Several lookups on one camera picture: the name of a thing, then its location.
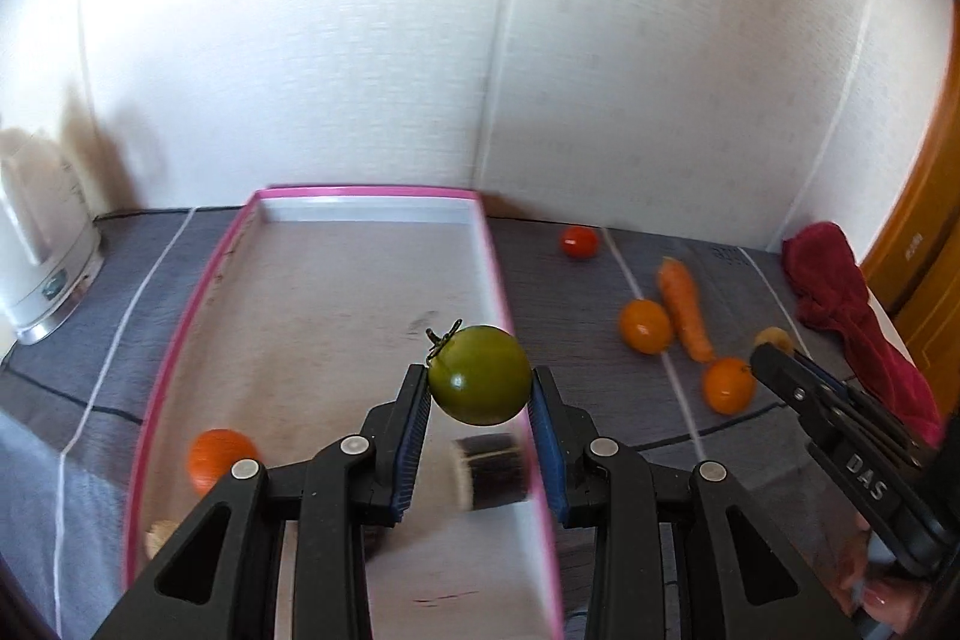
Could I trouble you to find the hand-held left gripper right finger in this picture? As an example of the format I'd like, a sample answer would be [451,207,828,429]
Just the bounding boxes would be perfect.
[527,366,856,640]

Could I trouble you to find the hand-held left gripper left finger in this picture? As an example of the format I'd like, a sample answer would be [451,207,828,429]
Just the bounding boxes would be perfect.
[90,364,434,640]

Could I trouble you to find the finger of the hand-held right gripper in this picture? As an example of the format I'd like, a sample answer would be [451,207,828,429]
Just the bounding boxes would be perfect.
[750,343,845,442]
[791,351,940,465]

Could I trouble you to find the orange with green stem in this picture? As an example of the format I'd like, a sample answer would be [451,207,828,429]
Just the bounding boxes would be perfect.
[702,356,757,416]

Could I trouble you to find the orange carrot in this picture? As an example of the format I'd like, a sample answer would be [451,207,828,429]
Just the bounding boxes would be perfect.
[658,257,716,363]

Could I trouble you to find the green tomato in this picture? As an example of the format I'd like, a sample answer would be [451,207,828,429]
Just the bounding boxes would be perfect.
[425,319,532,427]

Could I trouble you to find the small glossy orange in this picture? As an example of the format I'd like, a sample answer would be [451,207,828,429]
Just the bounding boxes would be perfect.
[618,299,673,354]

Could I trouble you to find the pink-edged cardboard tray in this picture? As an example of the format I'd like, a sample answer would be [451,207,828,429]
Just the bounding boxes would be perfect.
[124,185,565,640]

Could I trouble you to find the large round orange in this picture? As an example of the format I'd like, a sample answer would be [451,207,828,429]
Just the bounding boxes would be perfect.
[187,428,260,498]

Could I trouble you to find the red cherry tomato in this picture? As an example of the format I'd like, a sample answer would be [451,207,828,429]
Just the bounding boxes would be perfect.
[561,224,599,260]

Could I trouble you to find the round cracked cookie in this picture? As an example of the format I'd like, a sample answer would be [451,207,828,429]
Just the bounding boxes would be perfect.
[144,518,181,558]

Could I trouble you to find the person's right hand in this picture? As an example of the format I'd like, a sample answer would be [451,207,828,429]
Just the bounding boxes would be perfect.
[838,512,932,626]

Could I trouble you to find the red towel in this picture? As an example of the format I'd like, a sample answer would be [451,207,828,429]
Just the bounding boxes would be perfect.
[781,221,944,446]

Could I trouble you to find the wooden door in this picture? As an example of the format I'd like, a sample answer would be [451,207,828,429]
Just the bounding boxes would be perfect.
[859,85,960,431]

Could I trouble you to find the grey tablecloth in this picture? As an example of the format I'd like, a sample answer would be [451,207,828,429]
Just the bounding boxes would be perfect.
[0,206,960,640]

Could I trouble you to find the white electric kettle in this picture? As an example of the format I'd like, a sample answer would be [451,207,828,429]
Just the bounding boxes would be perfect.
[0,130,104,345]

